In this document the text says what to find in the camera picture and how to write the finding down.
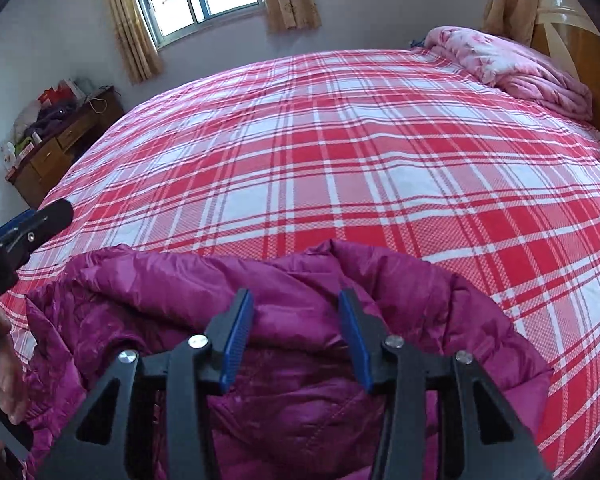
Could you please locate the magenta puffer jacket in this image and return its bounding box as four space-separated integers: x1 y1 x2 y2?
26 240 553 479

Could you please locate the person left hand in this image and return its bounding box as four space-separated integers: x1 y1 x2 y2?
0 308 28 425

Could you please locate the brown wooden desk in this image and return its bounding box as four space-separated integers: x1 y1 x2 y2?
7 86 124 209

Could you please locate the clutter pile on desk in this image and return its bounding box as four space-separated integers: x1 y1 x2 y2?
0 79 111 172

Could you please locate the left yellow curtain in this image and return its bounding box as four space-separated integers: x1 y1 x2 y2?
107 0 162 84

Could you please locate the red plaid bed sheet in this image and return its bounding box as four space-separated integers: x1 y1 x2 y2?
0 49 600 478

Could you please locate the pink folded quilt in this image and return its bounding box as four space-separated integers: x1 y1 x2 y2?
424 26 593 122

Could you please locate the side yellow curtain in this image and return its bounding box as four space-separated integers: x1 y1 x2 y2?
482 0 539 46

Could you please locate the wooden bed headboard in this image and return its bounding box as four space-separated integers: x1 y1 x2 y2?
531 0 600 130

